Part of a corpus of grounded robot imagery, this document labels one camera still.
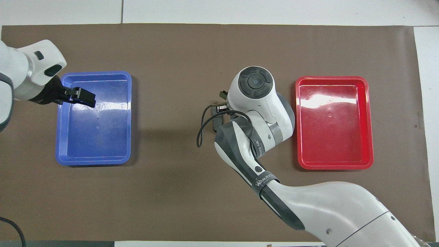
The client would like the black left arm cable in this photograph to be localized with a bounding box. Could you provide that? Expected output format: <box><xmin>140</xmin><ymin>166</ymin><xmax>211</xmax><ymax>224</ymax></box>
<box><xmin>0</xmin><ymin>217</ymin><xmax>26</xmax><ymax>247</ymax></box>

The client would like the blue plastic tray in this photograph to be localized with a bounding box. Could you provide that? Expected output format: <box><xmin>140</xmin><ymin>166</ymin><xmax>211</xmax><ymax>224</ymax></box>
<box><xmin>55</xmin><ymin>71</ymin><xmax>132</xmax><ymax>166</ymax></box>

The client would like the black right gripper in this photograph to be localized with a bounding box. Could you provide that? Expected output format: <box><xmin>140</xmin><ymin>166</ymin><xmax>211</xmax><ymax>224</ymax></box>
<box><xmin>210</xmin><ymin>102</ymin><xmax>240</xmax><ymax>133</ymax></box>

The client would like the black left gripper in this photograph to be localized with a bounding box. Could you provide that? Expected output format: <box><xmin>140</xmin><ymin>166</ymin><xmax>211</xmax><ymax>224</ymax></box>
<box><xmin>29</xmin><ymin>75</ymin><xmax>97</xmax><ymax>108</ymax></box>

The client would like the brown table mat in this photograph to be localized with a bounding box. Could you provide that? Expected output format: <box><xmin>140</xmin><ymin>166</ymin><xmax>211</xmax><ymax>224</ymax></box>
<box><xmin>0</xmin><ymin>23</ymin><xmax>436</xmax><ymax>242</ymax></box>

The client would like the red plastic tray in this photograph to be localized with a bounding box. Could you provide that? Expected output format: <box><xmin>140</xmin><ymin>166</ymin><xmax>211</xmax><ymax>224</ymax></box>
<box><xmin>295</xmin><ymin>76</ymin><xmax>374</xmax><ymax>170</ymax></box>

